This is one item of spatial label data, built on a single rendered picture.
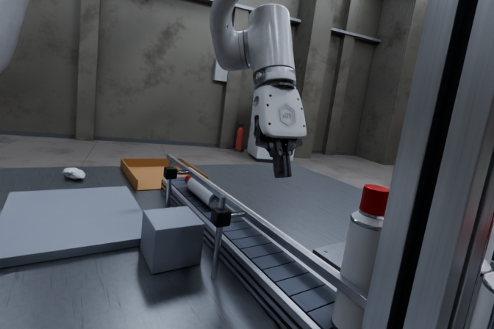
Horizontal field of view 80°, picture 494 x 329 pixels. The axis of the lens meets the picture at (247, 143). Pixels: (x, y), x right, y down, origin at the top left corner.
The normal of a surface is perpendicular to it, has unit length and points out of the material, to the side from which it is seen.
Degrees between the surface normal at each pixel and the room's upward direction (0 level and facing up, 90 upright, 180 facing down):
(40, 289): 0
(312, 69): 90
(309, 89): 90
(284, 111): 70
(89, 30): 90
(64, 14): 90
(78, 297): 0
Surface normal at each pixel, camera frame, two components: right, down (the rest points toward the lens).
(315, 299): 0.12, -0.98
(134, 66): 0.35, 0.18
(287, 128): 0.52, -0.15
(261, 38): -0.30, -0.11
